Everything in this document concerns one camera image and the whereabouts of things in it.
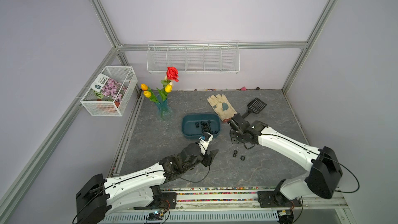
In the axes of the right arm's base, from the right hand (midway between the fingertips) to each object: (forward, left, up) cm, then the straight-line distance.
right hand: (235, 135), depth 84 cm
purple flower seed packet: (+14, +62, +24) cm, 68 cm away
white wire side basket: (+7, +68, +19) cm, 71 cm away
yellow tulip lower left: (+14, +46, +19) cm, 51 cm away
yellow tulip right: (+19, +36, +18) cm, 44 cm away
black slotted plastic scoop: (+30, -21, -12) cm, 38 cm away
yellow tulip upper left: (+19, +48, +19) cm, 55 cm away
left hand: (-9, +13, +4) cm, 16 cm away
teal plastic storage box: (+13, +24, -10) cm, 29 cm away
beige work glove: (+26, +2, -11) cm, 28 cm away
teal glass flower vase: (+22, +44, -9) cm, 50 cm away
